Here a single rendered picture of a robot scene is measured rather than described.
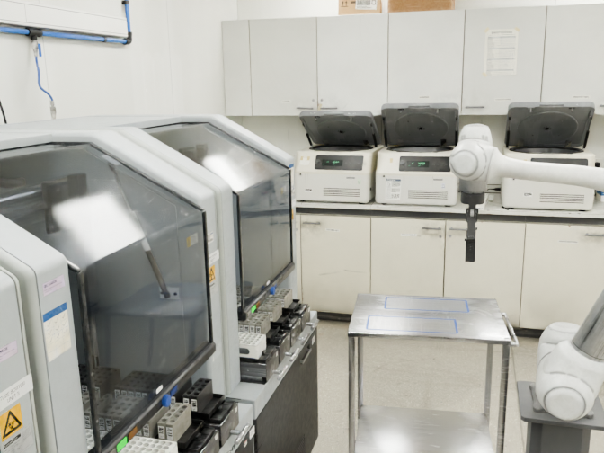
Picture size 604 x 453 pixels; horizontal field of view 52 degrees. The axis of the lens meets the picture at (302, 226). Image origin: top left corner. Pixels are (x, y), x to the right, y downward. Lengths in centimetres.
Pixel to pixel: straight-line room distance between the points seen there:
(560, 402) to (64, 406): 131
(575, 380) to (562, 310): 260
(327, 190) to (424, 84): 99
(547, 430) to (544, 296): 231
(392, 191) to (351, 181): 29
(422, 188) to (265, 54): 153
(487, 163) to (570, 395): 69
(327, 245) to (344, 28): 155
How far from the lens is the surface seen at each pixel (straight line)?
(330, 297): 461
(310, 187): 445
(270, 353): 226
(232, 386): 217
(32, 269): 123
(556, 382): 195
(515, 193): 431
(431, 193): 432
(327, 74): 464
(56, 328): 129
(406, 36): 456
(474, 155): 182
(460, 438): 285
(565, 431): 227
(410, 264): 443
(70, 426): 138
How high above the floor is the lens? 176
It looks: 13 degrees down
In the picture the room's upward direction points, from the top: 1 degrees counter-clockwise
